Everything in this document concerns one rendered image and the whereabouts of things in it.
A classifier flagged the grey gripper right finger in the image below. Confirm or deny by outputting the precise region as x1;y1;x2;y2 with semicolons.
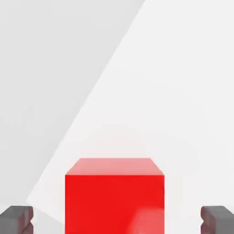
200;206;234;234

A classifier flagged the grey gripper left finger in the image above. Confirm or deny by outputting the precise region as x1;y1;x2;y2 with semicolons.
0;206;34;234

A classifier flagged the small red cube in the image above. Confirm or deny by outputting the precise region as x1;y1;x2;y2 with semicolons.
64;158;165;234

